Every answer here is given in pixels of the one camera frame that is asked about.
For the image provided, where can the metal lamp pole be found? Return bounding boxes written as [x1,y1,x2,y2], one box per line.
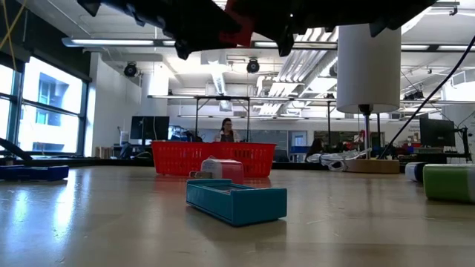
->
[358,104,374,160]

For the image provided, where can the thin yellow cord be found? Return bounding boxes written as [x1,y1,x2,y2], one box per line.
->
[0,0,27,71]

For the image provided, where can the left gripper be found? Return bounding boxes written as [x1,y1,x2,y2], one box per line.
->
[76,0,242,60]

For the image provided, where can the red plastic basket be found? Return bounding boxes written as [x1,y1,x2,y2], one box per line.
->
[212,142,278,179]
[151,141,216,177]

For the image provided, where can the black computer monitor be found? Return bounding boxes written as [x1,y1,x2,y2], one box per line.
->
[129,116,171,146]
[419,117,456,148]

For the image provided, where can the black metal rig stand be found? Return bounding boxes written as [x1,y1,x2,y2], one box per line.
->
[192,95,252,142]

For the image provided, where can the teal digital timer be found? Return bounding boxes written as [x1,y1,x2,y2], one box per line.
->
[186,179,288,227]

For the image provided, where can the white cable bundle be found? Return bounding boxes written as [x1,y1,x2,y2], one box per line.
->
[306,147,373,173]

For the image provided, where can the person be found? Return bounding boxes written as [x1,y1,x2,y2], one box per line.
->
[307,138,327,159]
[214,117,241,143]

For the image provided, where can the cardboard boxes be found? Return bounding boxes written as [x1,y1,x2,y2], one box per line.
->
[94,146,114,159]

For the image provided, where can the green USB charger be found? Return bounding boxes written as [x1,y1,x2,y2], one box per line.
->
[422,164,475,204]

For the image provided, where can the blue digital timer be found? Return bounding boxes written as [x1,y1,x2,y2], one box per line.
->
[0,165,70,182]

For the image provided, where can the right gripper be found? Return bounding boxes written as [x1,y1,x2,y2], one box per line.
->
[254,0,439,56]

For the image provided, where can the thin black cable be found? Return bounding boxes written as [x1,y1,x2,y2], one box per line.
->
[377,35,475,160]

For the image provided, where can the round wooden lamp base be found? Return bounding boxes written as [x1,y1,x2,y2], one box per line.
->
[343,158,401,174]

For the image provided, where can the pink white USB charger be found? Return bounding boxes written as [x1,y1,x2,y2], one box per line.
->
[189,158,245,185]

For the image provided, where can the large window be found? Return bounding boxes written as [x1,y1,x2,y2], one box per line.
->
[0,55,90,156]

